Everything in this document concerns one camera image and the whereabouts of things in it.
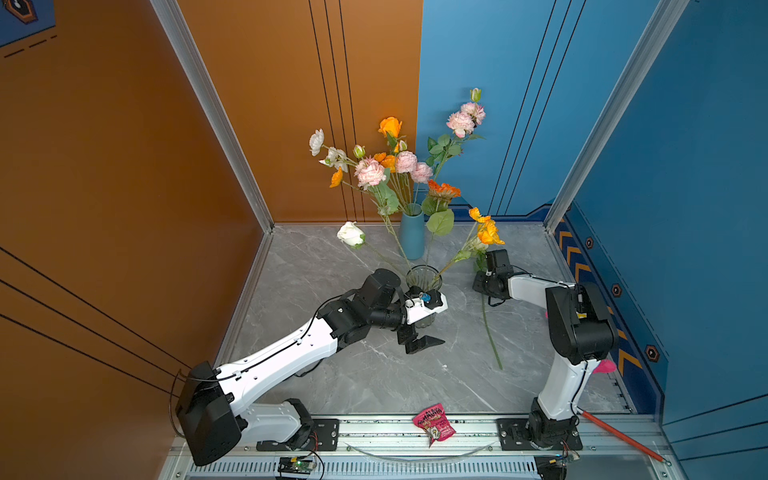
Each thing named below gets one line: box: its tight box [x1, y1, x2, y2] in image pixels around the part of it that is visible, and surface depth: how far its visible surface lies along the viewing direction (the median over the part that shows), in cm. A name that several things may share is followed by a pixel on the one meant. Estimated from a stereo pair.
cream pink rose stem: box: [354, 144, 419, 283], surface depth 73 cm
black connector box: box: [534, 455, 567, 480], surface depth 71 cm
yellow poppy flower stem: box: [429, 207, 505, 285], surface depth 71 cm
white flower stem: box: [309, 128, 358, 173], surface depth 82 cm
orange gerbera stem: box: [421, 179, 462, 271], surface depth 77 cm
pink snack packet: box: [412, 403, 456, 448], surface depth 76 cm
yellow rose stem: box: [378, 116, 410, 208], surface depth 91 cm
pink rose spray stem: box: [426, 87, 487, 181], surface depth 83 cm
